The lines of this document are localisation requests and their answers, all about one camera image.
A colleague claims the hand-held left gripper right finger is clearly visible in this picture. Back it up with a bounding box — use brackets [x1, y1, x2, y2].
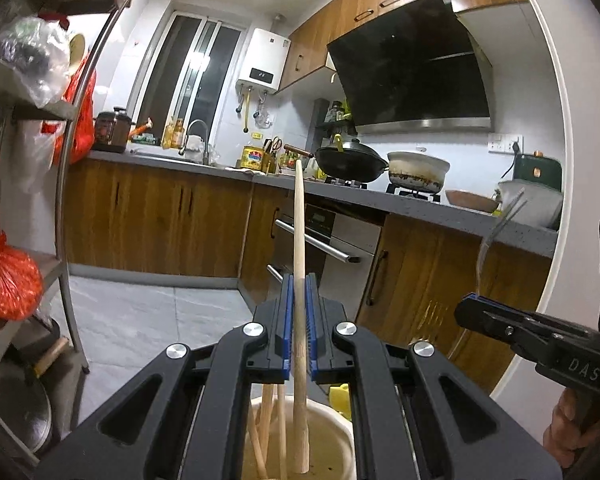
[305, 274, 563, 480]

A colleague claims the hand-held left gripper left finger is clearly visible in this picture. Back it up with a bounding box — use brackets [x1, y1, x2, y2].
[32, 275, 295, 480]

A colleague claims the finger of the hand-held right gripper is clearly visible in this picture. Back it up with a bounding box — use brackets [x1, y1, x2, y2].
[454, 292, 600, 361]

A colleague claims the gold fork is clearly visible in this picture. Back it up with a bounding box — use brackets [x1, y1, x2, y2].
[475, 187, 527, 297]

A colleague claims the thick tapered wooden stick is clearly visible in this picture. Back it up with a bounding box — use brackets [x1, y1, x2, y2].
[291, 158, 312, 475]

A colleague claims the beige round utensil container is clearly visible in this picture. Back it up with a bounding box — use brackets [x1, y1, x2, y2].
[240, 395, 356, 480]

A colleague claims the person's right hand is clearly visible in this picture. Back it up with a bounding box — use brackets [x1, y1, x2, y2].
[542, 389, 600, 463]

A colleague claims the yellow plastic item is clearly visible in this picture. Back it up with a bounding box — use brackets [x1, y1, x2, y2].
[329, 383, 353, 422]

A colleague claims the built-in steel oven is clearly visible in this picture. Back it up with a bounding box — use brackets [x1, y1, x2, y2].
[267, 204, 383, 306]

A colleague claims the wooden stove base cabinet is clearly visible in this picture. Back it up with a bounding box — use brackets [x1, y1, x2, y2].
[355, 212, 553, 393]

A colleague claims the large white bowl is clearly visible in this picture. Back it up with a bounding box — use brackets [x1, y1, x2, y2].
[497, 180, 565, 231]

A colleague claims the brown ceramic dish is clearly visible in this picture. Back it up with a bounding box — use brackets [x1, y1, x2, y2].
[445, 189, 501, 213]

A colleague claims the green pot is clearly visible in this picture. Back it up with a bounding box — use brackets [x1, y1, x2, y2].
[511, 152, 563, 193]

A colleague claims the gas stove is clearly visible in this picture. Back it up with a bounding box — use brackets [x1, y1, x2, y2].
[325, 175, 443, 203]

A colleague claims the black wok with lid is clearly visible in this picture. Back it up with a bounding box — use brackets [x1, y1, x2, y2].
[283, 137, 390, 183]

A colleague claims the knife block with scissors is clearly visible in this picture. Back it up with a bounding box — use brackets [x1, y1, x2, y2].
[262, 136, 284, 173]

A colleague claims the wooden sink base cabinet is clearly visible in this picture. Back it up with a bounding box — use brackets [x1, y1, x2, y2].
[62, 157, 256, 281]

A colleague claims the yellow tin can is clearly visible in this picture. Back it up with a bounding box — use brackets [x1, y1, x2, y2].
[242, 145, 267, 171]

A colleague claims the white stained cooking pot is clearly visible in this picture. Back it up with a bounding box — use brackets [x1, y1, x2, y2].
[386, 149, 452, 196]

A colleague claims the chrome sink faucet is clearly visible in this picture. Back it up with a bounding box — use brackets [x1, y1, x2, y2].
[178, 120, 216, 166]

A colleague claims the yellow cooking oil bottle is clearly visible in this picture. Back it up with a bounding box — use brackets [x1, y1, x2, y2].
[162, 117, 187, 150]

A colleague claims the metal shelf rack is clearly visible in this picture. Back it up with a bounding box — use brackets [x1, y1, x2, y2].
[0, 0, 131, 466]

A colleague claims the dark red pressure cooker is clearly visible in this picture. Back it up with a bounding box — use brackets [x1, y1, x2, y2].
[94, 106, 136, 153]

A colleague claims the white water heater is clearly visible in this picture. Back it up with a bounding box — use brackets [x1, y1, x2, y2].
[236, 27, 292, 95]

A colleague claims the sliding glass window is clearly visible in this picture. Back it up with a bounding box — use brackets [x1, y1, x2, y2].
[135, 10, 246, 146]

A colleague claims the black range hood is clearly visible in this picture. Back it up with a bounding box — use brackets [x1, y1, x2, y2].
[326, 0, 496, 136]

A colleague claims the knotted red plastic bag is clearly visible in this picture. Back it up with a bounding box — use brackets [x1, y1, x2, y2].
[0, 230, 45, 321]

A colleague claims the hanging red plastic bag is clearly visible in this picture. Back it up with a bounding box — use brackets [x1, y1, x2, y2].
[42, 55, 98, 166]

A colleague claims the white plastic bag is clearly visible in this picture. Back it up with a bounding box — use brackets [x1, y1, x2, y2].
[17, 120, 61, 196]

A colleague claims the clear plastic bag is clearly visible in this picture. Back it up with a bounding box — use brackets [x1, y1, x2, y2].
[0, 16, 73, 108]

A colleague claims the white wall socket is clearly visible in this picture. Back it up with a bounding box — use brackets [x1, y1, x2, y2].
[487, 132, 524, 155]

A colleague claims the wall spice rack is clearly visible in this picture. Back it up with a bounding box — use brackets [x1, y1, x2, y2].
[312, 99, 358, 136]

